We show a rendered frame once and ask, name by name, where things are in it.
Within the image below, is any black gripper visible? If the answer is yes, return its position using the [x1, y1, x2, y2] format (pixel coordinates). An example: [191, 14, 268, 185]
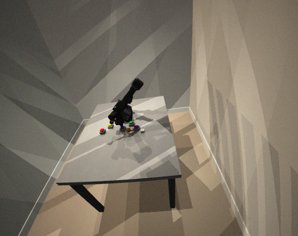
[110, 114, 130, 127]

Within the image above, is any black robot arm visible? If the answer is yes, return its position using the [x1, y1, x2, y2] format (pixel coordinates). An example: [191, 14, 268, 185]
[108, 78, 143, 125]

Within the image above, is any yellow button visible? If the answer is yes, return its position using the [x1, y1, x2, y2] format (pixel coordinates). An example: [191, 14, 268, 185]
[108, 123, 114, 129]

